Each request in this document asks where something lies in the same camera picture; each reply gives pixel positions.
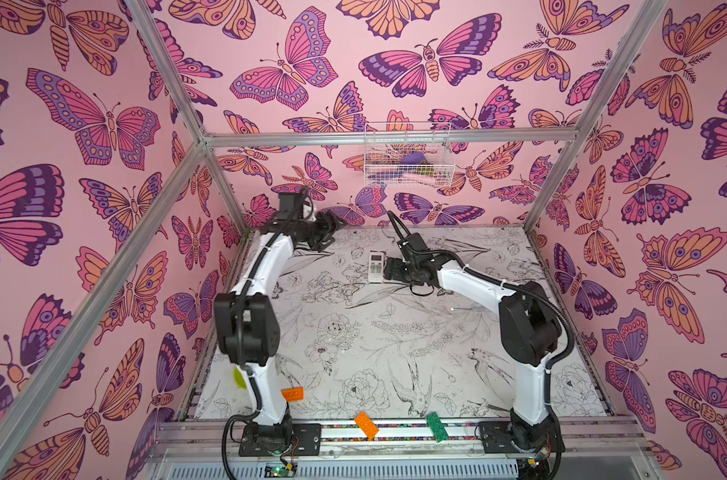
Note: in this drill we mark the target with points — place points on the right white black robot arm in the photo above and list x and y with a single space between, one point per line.
534 332

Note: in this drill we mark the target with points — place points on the purple object in basket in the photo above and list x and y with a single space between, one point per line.
414 159

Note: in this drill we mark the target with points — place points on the white slotted cable duct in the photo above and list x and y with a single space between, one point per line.
390 469

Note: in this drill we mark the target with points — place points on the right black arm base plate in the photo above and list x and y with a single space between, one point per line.
501 437

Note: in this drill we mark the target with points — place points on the small green circuit board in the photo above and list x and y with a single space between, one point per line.
280 470

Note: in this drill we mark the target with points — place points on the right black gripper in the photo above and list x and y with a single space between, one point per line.
396 271

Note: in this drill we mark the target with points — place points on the white wire basket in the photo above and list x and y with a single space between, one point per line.
382 151

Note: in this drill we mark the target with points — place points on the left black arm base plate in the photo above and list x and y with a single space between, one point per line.
298 439

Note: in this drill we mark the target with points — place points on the white remote control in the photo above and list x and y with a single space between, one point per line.
376 266

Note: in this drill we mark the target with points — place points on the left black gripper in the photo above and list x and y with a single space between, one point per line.
325 230

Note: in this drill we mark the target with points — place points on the orange lego brick on rail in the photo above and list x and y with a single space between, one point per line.
368 427

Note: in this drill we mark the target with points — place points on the green lego brick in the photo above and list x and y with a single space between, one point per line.
437 427

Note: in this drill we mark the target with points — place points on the aluminium front rail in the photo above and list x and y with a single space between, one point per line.
402 439

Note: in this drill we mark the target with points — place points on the lime green bowl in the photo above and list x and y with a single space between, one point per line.
239 379

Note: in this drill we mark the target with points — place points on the orange lego brick left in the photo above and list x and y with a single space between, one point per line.
294 394

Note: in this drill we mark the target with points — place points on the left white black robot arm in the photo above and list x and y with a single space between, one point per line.
247 325

